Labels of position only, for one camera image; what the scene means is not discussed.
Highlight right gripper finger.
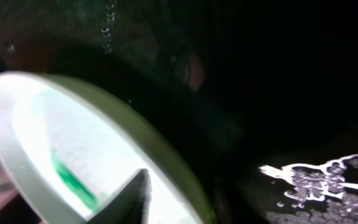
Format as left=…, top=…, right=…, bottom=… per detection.
left=86, top=169, right=152, bottom=224

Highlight mint green plate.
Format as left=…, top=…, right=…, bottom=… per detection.
left=0, top=71, right=217, bottom=223

